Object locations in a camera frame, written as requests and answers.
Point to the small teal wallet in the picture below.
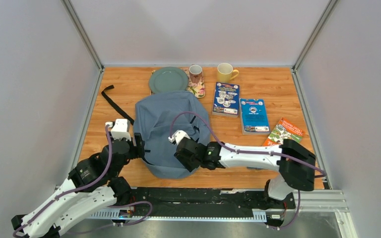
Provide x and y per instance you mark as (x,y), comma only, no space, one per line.
(252,168)

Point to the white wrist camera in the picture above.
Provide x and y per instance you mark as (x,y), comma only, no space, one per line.
(178,135)
(119,129)

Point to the yellow ceramic mug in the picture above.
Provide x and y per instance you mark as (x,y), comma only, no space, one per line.
(226,72)

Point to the aluminium front frame rail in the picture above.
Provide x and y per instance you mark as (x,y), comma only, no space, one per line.
(318,214)

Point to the blue-grey fabric backpack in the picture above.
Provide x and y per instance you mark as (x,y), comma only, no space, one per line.
(159,115)

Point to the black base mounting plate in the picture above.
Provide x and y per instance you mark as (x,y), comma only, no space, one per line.
(202,202)

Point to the green ceramic plate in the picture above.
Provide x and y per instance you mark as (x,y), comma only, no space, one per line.
(167,79)

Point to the dark blue paperback book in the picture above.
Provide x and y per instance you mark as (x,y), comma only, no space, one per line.
(226,99)

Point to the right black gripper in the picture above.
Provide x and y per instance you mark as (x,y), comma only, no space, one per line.
(190,166)

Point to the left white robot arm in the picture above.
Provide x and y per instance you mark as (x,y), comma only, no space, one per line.
(93,184)

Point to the orange treehouse paperback book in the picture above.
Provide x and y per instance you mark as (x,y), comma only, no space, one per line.
(284,129)

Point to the pink patterned mug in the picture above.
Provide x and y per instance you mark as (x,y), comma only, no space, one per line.
(195,73)

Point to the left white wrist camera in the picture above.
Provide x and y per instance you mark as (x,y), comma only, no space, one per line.
(119,129)

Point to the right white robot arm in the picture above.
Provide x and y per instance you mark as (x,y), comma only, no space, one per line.
(295,164)

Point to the floral serving tray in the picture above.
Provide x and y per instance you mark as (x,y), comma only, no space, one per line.
(197,89)

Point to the light blue paperback book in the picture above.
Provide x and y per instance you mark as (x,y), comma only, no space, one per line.
(253,116)

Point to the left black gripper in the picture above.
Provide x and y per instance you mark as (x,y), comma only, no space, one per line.
(138,150)

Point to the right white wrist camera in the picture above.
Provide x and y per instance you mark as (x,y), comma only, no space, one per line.
(178,135)

